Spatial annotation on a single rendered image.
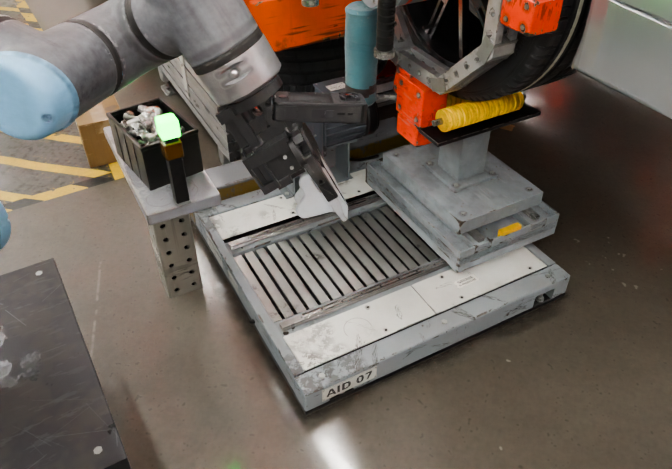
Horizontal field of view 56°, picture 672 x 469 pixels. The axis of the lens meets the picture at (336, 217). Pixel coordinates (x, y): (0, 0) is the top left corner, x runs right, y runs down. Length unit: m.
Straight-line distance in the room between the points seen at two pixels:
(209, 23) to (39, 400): 0.86
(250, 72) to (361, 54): 0.94
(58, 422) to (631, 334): 1.41
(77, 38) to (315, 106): 0.27
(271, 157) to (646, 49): 0.75
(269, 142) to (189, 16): 0.17
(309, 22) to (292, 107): 1.21
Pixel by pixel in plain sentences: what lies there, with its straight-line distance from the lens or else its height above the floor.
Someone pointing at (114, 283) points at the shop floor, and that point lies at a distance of 1.96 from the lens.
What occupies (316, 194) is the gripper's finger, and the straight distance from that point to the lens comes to 0.79.
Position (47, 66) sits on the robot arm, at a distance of 0.68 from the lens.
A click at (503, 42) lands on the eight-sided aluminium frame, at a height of 0.77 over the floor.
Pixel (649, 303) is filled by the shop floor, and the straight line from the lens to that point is 2.00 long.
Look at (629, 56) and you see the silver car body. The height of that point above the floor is 0.82.
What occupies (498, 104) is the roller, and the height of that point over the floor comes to 0.53.
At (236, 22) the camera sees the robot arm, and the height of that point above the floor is 1.04.
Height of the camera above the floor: 1.30
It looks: 38 degrees down
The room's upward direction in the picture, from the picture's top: straight up
